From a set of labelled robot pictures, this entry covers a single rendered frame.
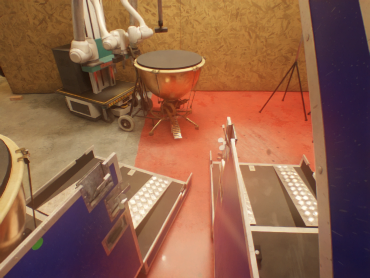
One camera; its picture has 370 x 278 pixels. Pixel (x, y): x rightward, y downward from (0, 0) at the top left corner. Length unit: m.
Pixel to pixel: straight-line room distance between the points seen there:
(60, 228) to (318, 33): 0.68
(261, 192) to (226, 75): 2.09
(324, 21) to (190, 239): 1.51
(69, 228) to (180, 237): 1.04
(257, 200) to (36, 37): 3.52
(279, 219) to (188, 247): 0.69
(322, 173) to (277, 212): 1.61
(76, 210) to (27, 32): 3.44
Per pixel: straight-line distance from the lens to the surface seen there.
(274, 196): 1.95
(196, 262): 1.56
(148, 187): 1.86
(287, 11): 3.57
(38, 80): 4.16
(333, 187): 0.23
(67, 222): 0.70
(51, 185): 2.08
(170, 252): 1.59
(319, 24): 0.29
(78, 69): 2.90
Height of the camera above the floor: 1.42
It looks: 36 degrees down
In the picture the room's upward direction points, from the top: straight up
